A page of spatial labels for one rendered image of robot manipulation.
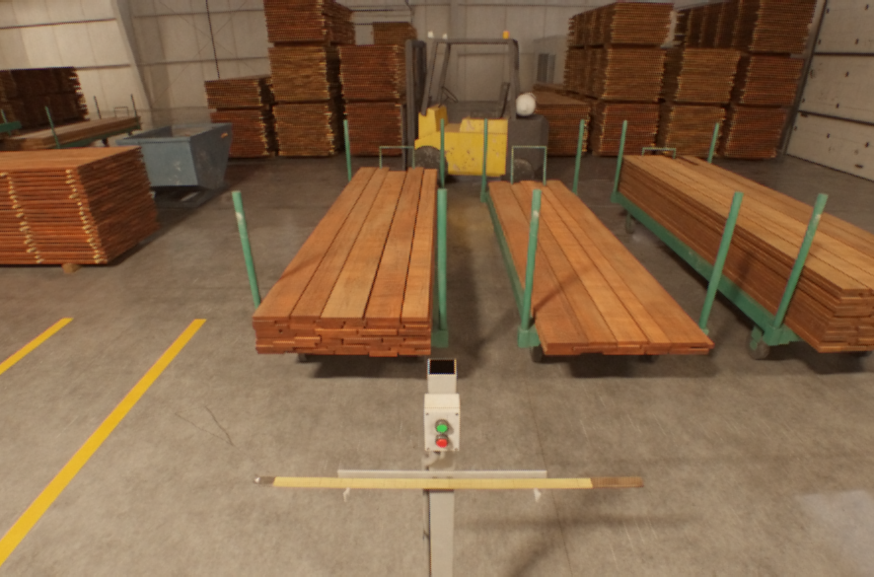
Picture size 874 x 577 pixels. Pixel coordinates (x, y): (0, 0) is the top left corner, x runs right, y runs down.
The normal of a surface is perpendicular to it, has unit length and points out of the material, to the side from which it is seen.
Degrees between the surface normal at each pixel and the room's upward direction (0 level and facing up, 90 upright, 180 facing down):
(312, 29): 90
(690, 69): 90
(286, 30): 90
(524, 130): 90
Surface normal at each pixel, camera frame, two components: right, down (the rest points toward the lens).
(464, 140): -0.23, 0.44
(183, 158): -0.01, 0.45
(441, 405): 0.00, -0.89
